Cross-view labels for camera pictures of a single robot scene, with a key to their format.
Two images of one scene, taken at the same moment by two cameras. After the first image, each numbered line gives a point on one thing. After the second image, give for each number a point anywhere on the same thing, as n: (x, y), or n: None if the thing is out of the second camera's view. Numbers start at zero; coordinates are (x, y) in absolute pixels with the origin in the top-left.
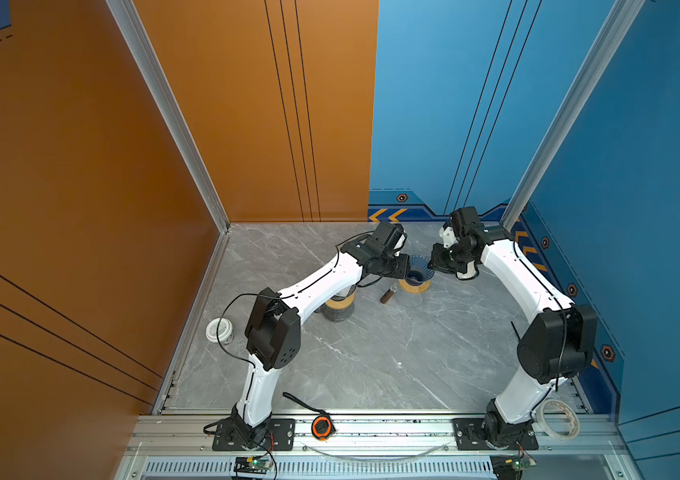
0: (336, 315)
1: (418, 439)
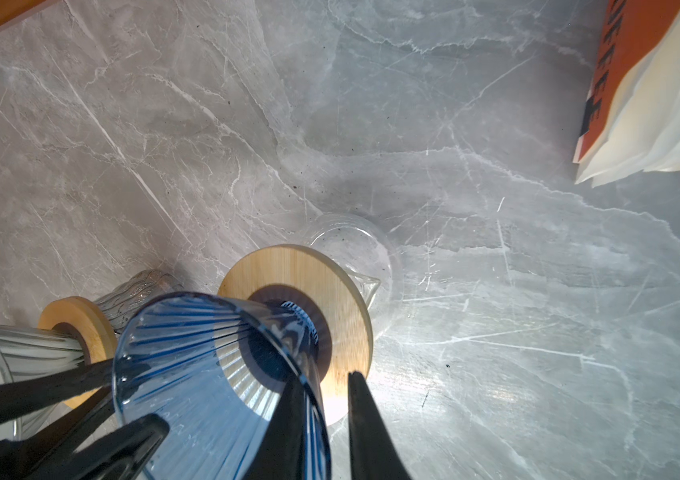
0: (126, 300)
1: None
